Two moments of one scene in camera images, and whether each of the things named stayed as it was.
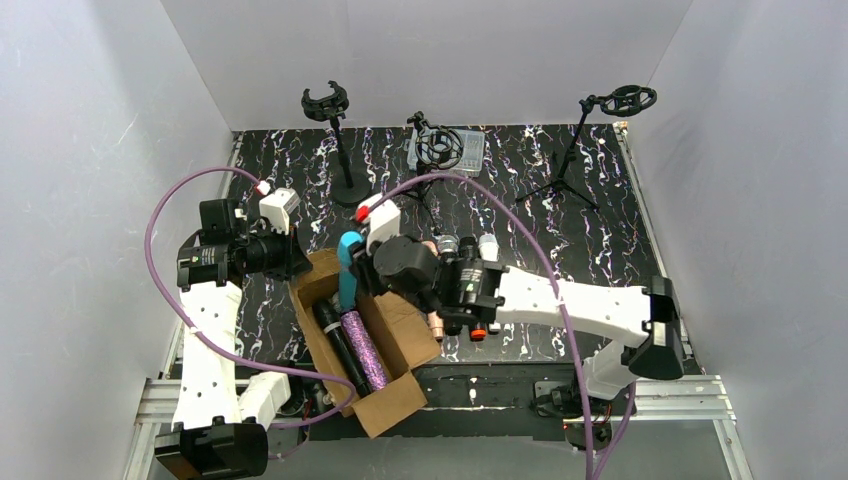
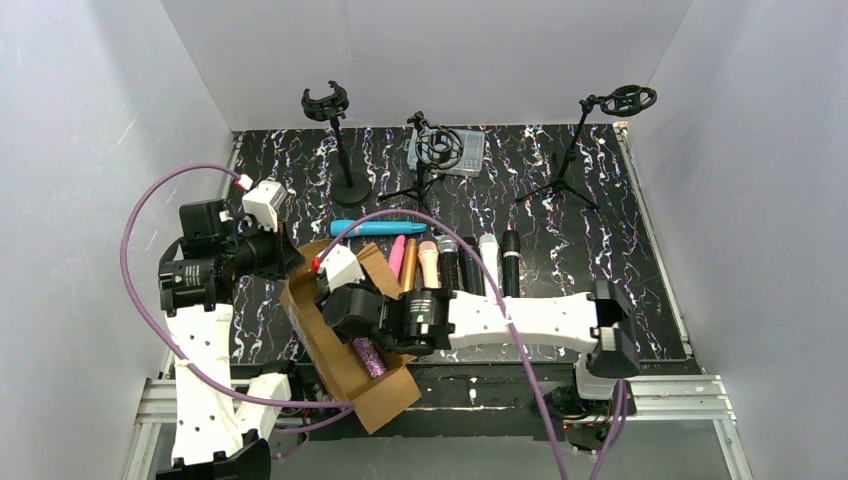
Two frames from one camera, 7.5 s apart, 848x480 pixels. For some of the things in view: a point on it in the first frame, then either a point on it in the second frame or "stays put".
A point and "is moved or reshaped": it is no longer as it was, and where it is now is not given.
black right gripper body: [361, 270] to [341, 310]
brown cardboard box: [399, 329] stays put
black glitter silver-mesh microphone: [447, 285] stays put
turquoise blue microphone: [347, 270] is moved or reshaped
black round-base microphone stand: [349, 188] stays put
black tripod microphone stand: [437, 148] stays put
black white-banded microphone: [329, 316] to [510, 243]
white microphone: [489, 251] stays put
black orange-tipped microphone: [471, 284] stays put
